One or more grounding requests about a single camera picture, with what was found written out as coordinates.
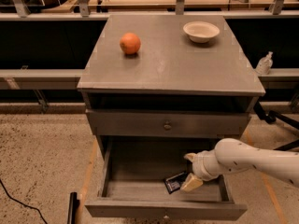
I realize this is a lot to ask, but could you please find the closed grey top drawer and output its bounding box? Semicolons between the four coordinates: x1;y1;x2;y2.
86;109;249;138

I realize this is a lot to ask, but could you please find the white paper bowl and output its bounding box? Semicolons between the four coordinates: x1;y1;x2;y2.
183;21;220;43

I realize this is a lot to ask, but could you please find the black office chair base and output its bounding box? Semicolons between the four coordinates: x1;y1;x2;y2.
253;101;299;152

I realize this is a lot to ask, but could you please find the open grey middle drawer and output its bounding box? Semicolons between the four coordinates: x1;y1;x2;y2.
86;136;247;220

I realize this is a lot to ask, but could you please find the orange fruit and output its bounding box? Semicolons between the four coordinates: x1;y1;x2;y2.
120;33;141;55

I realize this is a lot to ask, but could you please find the dark blue rxbar wrapper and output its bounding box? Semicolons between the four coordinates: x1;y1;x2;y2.
164;172;188;194

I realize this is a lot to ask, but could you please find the clear hand sanitizer bottle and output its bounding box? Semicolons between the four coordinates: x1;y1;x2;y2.
255;51;273;75

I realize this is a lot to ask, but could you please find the black floor cable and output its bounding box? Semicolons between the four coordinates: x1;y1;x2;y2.
0;178;50;224

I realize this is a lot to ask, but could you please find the black bar on floor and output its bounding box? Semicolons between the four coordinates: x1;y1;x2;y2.
67;192;79;224

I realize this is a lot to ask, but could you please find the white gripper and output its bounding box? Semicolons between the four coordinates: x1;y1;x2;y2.
180;150;221;192

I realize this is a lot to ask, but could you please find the grey wooden drawer cabinet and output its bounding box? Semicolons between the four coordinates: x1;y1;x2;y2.
78;15;265;151

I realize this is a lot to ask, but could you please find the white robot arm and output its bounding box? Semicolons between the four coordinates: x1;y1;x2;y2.
181;138;299;191

